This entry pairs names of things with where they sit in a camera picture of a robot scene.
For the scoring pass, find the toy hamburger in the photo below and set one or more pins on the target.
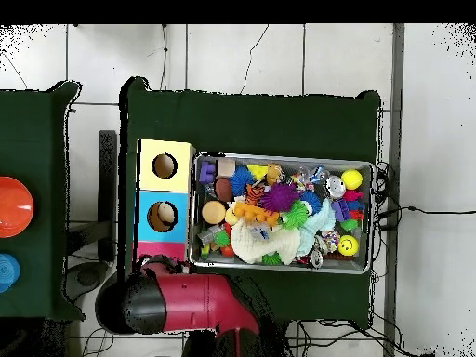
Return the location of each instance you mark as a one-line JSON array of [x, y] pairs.
[[213, 212]]

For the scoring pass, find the green spiky ball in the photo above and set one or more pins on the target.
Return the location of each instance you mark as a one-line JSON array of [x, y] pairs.
[[296, 214]]

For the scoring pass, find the purple spiky ball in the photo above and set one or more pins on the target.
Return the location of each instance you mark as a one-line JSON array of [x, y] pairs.
[[279, 197]]

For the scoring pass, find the yellow smiley face ball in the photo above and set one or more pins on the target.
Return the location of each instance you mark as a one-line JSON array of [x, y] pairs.
[[347, 245]]

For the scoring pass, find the purple toy block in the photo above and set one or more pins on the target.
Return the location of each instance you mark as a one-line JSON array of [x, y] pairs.
[[207, 172]]

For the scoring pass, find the shallow clear mesh bin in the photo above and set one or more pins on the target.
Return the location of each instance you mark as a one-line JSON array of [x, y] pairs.
[[366, 256]]

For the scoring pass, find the blue spiky ball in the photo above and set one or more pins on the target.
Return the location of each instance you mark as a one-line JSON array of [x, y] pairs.
[[239, 180]]

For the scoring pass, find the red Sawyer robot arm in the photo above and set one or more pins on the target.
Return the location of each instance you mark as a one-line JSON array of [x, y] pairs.
[[193, 301]]

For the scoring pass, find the dark green table cloth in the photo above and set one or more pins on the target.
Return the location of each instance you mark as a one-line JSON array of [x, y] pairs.
[[260, 126], [44, 149]]

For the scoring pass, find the orange toy building block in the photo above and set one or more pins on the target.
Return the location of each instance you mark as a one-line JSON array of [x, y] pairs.
[[254, 214]]

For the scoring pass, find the cream knitted cloth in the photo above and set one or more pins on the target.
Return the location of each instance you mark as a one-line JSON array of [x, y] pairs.
[[279, 242]]

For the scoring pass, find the clear plastic packet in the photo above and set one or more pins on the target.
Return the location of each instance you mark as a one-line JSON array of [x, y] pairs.
[[257, 232]]

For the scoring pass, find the wooden box with three holes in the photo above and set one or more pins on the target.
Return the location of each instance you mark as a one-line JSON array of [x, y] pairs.
[[145, 216]]

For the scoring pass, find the orange round disc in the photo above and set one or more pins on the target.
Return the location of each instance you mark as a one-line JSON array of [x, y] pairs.
[[13, 207]]

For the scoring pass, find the blue round disc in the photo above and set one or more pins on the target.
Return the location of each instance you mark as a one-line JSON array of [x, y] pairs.
[[7, 272]]

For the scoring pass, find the plain yellow ball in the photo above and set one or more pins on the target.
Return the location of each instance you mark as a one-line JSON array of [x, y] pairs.
[[352, 178]]

